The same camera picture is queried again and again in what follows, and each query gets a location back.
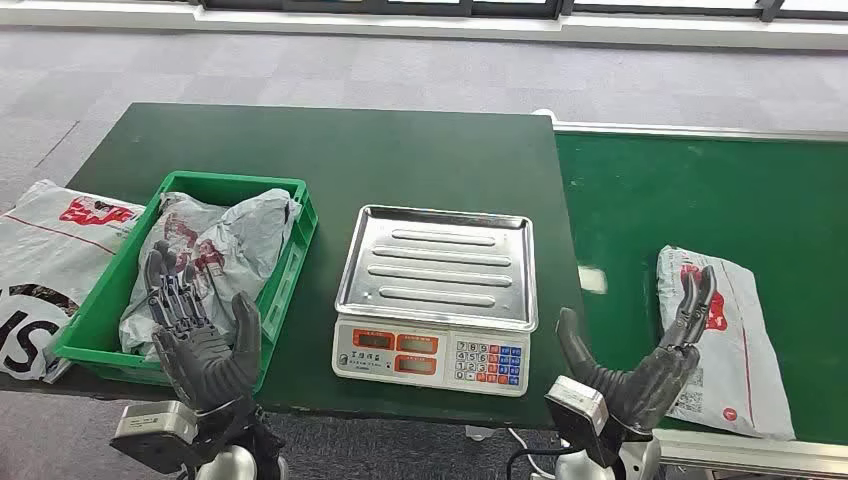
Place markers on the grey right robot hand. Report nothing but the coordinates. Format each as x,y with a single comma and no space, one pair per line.
646,391

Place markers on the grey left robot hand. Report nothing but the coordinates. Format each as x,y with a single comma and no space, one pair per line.
199,361

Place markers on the grey courier bag red line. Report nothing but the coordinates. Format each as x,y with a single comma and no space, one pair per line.
742,358

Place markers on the green plastic crate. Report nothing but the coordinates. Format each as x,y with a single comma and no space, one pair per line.
99,324

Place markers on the white table foot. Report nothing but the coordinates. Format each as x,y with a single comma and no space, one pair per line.
478,434

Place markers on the large white bag black letters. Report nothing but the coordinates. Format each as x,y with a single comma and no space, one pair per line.
46,258

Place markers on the white electronic scale steel tray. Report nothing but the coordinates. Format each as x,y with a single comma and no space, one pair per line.
437,265

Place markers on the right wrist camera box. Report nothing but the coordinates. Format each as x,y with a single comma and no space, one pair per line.
580,417

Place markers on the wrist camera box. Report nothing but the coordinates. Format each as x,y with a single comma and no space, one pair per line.
156,430
580,417

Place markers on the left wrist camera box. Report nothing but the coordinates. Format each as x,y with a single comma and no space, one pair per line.
156,430

